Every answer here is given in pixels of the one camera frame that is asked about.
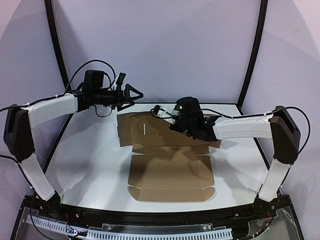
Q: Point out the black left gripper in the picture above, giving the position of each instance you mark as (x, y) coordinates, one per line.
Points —
(121, 94)

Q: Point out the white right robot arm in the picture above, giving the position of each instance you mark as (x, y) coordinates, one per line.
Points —
(277, 126)

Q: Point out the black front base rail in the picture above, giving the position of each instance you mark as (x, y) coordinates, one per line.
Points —
(237, 217)

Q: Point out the white slotted cable duct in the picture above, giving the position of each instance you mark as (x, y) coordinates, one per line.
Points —
(131, 232)

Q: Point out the left black frame post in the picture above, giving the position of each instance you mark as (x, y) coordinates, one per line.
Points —
(55, 39)

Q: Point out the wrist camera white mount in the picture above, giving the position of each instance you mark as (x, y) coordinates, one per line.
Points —
(118, 82)
(164, 113)

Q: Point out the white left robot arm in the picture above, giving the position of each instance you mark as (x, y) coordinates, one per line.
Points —
(22, 124)

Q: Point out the right black frame post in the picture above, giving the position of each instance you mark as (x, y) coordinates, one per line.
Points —
(254, 52)

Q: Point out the brown cardboard box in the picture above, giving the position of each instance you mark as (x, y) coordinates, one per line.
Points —
(166, 166)

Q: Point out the black frame post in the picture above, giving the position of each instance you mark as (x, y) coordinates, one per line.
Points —
(55, 39)
(254, 52)

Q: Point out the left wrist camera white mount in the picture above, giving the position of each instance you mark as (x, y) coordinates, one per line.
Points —
(118, 82)

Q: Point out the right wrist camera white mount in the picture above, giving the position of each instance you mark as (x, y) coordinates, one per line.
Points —
(164, 113)

